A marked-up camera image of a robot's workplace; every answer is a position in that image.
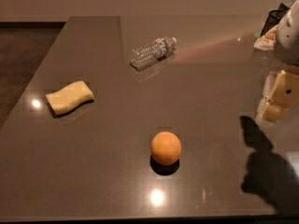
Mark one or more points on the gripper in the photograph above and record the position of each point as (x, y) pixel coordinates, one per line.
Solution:
(288, 41)

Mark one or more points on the yellow sponge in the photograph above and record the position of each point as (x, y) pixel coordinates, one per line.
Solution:
(69, 97)

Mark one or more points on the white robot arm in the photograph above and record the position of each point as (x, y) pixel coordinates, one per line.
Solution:
(286, 51)

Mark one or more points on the crumpled snack bag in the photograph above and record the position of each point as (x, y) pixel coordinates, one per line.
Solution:
(267, 41)

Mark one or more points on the black mesh cup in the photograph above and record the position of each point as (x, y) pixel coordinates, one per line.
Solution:
(274, 17)

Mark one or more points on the orange fruit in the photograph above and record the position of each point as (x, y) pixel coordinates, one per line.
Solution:
(165, 148)

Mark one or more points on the clear plastic water bottle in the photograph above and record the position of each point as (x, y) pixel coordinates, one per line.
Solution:
(148, 55)

